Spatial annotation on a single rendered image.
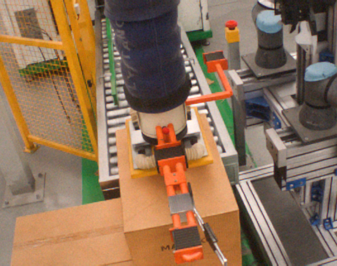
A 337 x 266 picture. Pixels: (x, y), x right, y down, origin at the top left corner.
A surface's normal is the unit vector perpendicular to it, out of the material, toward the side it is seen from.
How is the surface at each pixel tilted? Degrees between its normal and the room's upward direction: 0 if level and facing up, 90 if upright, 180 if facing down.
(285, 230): 0
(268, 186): 0
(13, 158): 90
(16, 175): 90
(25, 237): 0
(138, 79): 75
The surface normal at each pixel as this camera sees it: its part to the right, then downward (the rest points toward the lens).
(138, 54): -0.25, 0.31
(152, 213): -0.13, -0.79
